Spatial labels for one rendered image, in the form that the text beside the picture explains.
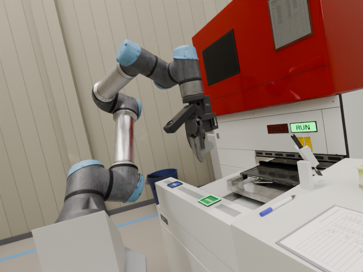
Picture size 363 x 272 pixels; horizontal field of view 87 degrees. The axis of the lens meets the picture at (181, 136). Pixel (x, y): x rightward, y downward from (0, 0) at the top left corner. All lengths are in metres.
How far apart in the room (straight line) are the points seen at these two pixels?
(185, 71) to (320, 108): 0.63
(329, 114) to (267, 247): 0.67
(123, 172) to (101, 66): 2.67
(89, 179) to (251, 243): 0.50
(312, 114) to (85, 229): 0.96
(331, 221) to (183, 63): 0.53
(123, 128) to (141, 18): 2.81
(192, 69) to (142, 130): 2.57
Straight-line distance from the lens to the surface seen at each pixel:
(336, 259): 0.45
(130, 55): 0.62
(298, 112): 1.05
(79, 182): 0.70
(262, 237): 0.49
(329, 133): 1.01
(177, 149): 3.18
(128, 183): 0.75
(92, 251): 0.65
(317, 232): 0.51
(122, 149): 0.83
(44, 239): 0.66
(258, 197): 0.88
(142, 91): 3.16
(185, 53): 0.61
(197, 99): 0.59
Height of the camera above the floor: 1.24
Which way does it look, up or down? 5 degrees down
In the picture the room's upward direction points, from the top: 11 degrees counter-clockwise
